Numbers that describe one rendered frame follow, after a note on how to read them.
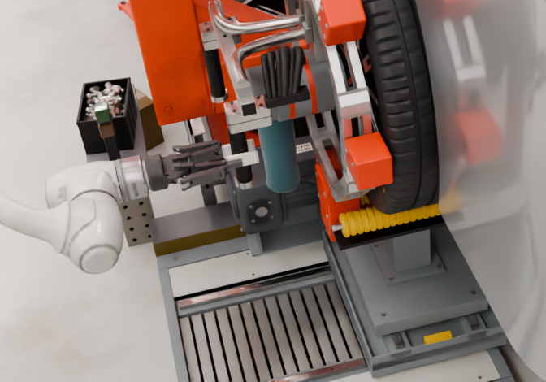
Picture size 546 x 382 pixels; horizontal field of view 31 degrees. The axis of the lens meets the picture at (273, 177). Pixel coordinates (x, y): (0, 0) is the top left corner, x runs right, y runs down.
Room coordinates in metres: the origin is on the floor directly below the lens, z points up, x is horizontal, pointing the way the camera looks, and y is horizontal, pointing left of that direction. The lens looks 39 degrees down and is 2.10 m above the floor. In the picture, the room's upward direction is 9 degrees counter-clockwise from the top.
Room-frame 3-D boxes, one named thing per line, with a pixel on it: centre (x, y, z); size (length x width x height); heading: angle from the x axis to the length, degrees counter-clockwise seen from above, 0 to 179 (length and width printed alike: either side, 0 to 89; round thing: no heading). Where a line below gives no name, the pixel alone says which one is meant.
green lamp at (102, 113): (2.17, 0.42, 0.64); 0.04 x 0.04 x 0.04; 7
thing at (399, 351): (1.87, -0.32, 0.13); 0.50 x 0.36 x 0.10; 7
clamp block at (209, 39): (2.00, 0.07, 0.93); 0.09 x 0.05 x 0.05; 97
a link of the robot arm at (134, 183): (1.63, 0.29, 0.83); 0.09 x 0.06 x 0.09; 7
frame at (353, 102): (1.85, -0.15, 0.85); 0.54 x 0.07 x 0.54; 7
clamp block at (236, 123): (1.66, 0.03, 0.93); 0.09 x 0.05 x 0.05; 97
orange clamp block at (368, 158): (1.54, -0.19, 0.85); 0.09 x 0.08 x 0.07; 7
